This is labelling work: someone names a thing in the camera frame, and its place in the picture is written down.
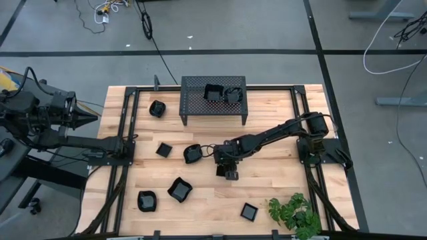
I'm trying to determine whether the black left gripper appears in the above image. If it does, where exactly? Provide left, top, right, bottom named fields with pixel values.
left=66, top=91, right=100, bottom=131

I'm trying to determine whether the black wavy-edged square plate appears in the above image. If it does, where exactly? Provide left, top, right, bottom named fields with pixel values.
left=167, top=176, right=193, bottom=203

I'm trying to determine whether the black pot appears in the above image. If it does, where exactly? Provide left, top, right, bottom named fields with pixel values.
left=203, top=83, right=225, bottom=103

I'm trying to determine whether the black perforated metal shelf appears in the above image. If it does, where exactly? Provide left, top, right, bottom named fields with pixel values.
left=179, top=75, right=249, bottom=127

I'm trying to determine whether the black handheld device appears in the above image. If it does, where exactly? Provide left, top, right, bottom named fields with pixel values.
left=0, top=137, right=15, bottom=158

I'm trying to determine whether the yellow and white bag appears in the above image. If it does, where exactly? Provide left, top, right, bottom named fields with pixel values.
left=0, top=71, right=17, bottom=93

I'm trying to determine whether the dark grey side table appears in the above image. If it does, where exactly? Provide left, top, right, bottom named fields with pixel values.
left=0, top=71, right=88, bottom=216

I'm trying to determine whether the green leafy plant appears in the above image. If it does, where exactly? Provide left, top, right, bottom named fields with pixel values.
left=268, top=192, right=323, bottom=240

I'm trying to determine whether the black caster wheel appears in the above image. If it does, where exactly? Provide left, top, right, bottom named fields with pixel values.
left=29, top=197, right=42, bottom=215

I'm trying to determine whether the grey desk foot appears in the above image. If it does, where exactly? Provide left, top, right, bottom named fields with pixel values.
left=376, top=95, right=427, bottom=108
left=348, top=0, right=416, bottom=21

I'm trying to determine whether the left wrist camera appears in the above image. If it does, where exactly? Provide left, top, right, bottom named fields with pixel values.
left=50, top=94, right=67, bottom=116

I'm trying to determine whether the black table rail frame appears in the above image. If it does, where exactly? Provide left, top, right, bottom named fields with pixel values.
left=75, top=85, right=368, bottom=240

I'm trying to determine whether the thin black floor cable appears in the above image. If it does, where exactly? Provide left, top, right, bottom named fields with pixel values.
left=396, top=55, right=427, bottom=189
left=73, top=0, right=107, bottom=35

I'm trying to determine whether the black coiled floor cable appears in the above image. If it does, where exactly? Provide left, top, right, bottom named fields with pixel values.
left=135, top=0, right=179, bottom=86

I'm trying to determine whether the white power strip with cables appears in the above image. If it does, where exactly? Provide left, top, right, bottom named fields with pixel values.
left=94, top=0, right=129, bottom=25

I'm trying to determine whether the white floor cable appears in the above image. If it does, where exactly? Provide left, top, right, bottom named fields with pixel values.
left=362, top=0, right=427, bottom=75

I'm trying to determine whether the black cable bundle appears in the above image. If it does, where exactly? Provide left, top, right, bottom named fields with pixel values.
left=393, top=11, right=427, bottom=43

